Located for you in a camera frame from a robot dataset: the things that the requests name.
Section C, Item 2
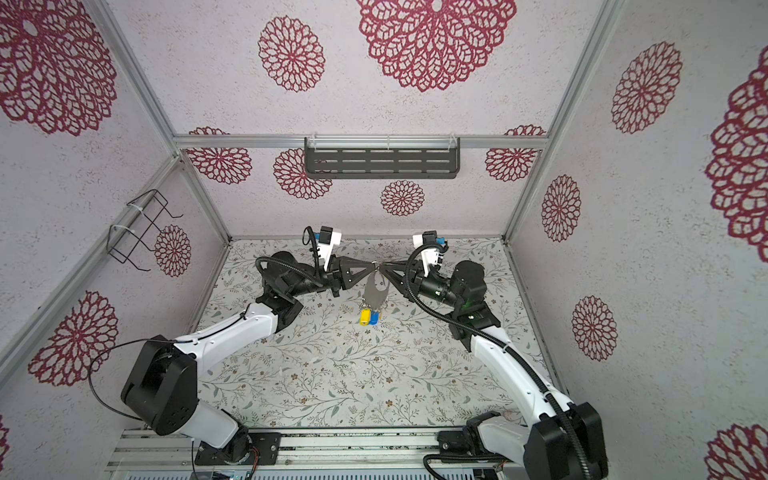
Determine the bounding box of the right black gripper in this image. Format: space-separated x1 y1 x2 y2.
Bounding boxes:
382 263 464 316

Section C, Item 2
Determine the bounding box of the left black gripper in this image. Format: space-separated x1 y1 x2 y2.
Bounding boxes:
289 257 376 299

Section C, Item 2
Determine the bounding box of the yellow key tag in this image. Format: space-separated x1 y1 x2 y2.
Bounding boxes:
359 308 371 326

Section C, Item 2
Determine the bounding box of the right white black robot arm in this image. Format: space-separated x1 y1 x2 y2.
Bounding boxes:
379 260 609 479

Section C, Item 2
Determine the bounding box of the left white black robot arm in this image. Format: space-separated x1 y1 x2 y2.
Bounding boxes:
120 251 376 464

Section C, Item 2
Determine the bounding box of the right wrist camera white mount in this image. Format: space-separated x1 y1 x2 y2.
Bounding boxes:
412 230 448 275

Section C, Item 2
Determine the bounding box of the right black corrugated cable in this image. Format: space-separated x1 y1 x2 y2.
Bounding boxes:
404 242 595 480

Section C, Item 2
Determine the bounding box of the black slotted wall shelf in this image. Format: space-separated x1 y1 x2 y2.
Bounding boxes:
304 137 461 180

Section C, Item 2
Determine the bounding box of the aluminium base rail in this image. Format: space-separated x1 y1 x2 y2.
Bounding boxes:
106 425 610 472

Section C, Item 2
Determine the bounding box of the black wire wall rack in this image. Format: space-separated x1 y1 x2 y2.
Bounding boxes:
105 189 183 272

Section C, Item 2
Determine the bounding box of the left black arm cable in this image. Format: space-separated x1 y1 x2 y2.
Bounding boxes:
87 337 175 422

